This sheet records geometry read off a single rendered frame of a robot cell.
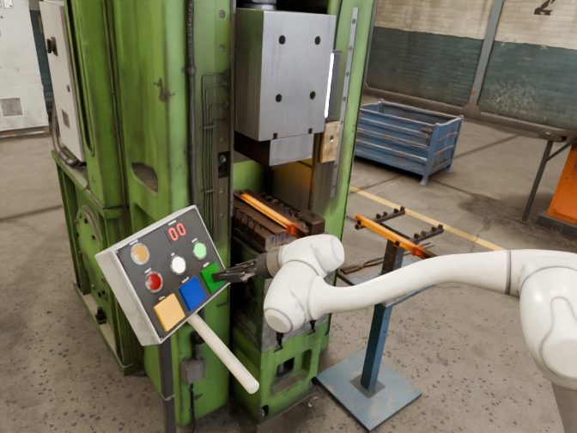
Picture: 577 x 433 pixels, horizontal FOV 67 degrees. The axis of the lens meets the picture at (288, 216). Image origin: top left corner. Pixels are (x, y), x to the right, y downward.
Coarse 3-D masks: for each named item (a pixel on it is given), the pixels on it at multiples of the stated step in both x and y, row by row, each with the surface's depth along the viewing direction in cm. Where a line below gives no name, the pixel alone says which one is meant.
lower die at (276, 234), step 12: (252, 192) 202; (240, 204) 190; (252, 204) 188; (264, 204) 191; (240, 216) 182; (252, 216) 180; (264, 216) 181; (288, 216) 182; (252, 228) 173; (264, 228) 173; (276, 228) 173; (264, 240) 167; (276, 240) 171; (288, 240) 175
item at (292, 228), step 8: (248, 200) 191; (256, 200) 191; (264, 208) 184; (272, 216) 179; (280, 216) 178; (288, 224) 171; (296, 224) 170; (288, 232) 171; (296, 232) 170; (304, 232) 165
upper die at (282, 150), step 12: (240, 144) 165; (252, 144) 159; (264, 144) 153; (276, 144) 152; (288, 144) 156; (300, 144) 159; (312, 144) 163; (252, 156) 161; (264, 156) 154; (276, 156) 154; (288, 156) 158; (300, 156) 161
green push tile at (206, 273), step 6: (210, 264) 137; (216, 264) 138; (204, 270) 133; (210, 270) 135; (216, 270) 137; (204, 276) 133; (210, 276) 135; (204, 282) 133; (210, 282) 134; (222, 282) 138; (210, 288) 133; (216, 288) 136
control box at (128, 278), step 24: (168, 216) 134; (192, 216) 135; (144, 240) 119; (168, 240) 125; (192, 240) 133; (120, 264) 111; (144, 264) 117; (168, 264) 123; (192, 264) 131; (120, 288) 114; (144, 288) 115; (168, 288) 121; (144, 312) 114; (192, 312) 126; (144, 336) 117; (168, 336) 118
